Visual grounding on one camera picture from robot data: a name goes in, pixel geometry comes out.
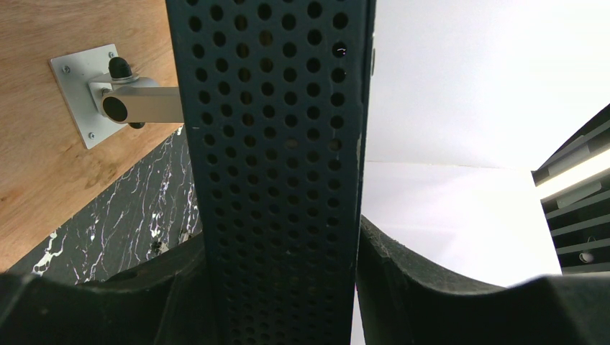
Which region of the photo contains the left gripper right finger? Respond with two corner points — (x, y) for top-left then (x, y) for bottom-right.
(356, 218), (609, 344)

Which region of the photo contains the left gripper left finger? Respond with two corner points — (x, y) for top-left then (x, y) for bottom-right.
(1, 235), (219, 344)

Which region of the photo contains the dark teal network switch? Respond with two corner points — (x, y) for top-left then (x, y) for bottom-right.
(166, 1), (375, 344)

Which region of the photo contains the wooden base board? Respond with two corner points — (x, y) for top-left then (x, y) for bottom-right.
(1, 1), (177, 270)

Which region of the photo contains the silver metal mount bracket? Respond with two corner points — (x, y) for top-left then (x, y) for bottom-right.
(50, 44), (184, 150)

